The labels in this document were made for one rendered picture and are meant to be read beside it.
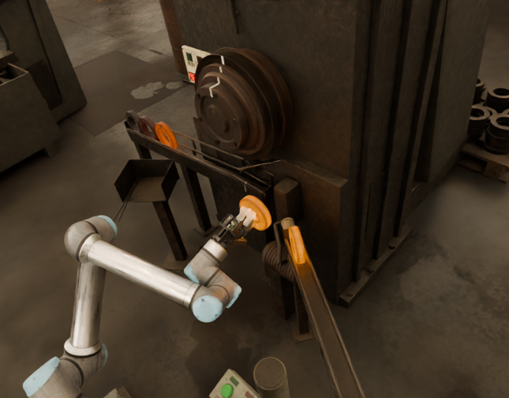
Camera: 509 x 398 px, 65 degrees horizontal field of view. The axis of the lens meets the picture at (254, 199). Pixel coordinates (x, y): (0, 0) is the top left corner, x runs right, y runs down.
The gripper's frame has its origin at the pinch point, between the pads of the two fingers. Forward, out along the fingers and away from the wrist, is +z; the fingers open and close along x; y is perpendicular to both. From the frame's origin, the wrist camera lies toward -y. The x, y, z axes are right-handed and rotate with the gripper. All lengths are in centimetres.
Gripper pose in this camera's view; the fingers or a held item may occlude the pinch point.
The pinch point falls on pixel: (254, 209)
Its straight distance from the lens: 160.4
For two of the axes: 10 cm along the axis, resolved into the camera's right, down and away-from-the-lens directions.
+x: -7.1, -4.2, 5.6
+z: 6.3, -7.3, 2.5
